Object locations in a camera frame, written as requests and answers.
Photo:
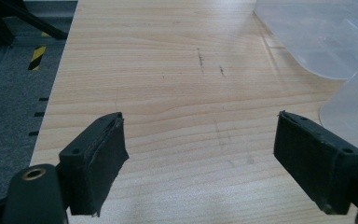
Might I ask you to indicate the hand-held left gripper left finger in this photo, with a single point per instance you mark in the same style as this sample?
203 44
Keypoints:
96 165

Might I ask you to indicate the translucent plastic lid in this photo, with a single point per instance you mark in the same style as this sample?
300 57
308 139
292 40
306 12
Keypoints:
354 118

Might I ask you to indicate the yellow black hazard tape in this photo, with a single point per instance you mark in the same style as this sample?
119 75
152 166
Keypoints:
37 57

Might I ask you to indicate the translucent plastic container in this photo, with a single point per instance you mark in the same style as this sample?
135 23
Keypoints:
320 34

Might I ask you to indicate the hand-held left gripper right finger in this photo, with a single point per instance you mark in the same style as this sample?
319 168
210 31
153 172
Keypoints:
317 161

